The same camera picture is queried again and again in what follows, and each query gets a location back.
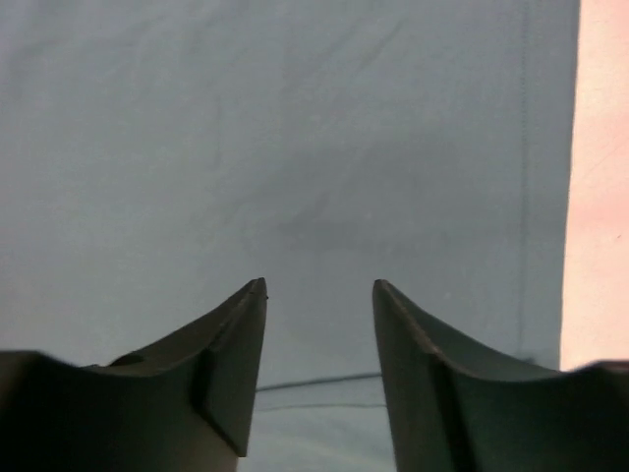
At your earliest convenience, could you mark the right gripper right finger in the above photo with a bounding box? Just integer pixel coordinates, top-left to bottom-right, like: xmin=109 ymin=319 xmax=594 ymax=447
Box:
xmin=372 ymin=280 xmax=628 ymax=472

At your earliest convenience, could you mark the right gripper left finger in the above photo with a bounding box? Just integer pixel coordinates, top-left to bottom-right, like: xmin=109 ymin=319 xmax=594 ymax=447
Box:
xmin=1 ymin=278 xmax=267 ymax=472

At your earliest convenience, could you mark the blue t shirt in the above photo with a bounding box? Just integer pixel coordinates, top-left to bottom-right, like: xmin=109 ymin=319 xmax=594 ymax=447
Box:
xmin=1 ymin=1 xmax=580 ymax=471

